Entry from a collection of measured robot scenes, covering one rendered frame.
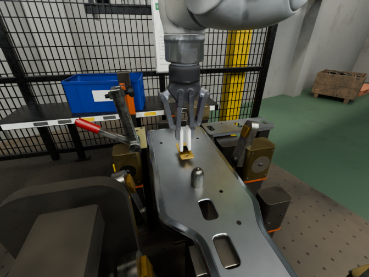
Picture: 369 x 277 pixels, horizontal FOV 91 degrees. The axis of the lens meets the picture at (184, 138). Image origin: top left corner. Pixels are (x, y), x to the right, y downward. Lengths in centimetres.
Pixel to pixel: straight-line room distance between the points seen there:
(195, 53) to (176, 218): 34
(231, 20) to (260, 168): 42
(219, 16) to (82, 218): 27
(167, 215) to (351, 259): 65
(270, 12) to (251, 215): 35
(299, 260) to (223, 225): 42
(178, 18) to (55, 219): 35
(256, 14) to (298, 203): 80
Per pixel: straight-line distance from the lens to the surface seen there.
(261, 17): 28
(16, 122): 95
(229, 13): 28
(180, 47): 41
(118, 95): 44
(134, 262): 25
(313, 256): 81
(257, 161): 57
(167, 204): 42
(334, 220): 96
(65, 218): 19
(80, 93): 87
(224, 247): 39
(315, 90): 538
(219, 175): 49
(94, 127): 49
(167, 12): 41
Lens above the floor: 132
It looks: 30 degrees down
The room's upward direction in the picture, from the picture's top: straight up
